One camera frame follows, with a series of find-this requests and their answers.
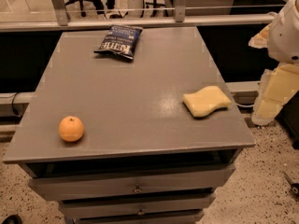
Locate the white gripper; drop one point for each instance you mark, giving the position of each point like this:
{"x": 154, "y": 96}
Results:
{"x": 285, "y": 36}

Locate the yellow sponge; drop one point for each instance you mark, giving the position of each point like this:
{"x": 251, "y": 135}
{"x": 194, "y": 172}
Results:
{"x": 209, "y": 99}

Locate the black caster wheel at right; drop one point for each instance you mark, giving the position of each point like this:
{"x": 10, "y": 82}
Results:
{"x": 293, "y": 186}

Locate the top grey drawer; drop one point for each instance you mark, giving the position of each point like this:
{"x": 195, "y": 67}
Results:
{"x": 118, "y": 184}

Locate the grey drawer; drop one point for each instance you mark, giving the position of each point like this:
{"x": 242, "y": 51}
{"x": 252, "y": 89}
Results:
{"x": 174, "y": 217}
{"x": 118, "y": 184}
{"x": 139, "y": 206}

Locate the blue kettle chips bag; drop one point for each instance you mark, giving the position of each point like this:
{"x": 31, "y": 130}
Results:
{"x": 120, "y": 40}

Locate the grey drawer cabinet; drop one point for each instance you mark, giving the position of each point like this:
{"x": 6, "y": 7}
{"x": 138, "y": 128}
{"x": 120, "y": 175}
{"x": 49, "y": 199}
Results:
{"x": 133, "y": 114}

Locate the middle grey drawer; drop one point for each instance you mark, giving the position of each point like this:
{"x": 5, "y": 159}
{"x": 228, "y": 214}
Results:
{"x": 139, "y": 206}

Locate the bottom grey drawer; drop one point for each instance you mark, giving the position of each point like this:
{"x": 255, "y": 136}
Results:
{"x": 174, "y": 217}

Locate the orange fruit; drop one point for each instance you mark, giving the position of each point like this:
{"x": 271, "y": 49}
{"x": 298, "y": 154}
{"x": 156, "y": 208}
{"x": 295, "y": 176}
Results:
{"x": 71, "y": 129}

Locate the black object bottom left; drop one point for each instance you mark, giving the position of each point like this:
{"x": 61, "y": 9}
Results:
{"x": 13, "y": 219}

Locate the metal window rail frame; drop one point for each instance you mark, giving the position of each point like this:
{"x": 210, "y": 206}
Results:
{"x": 47, "y": 15}

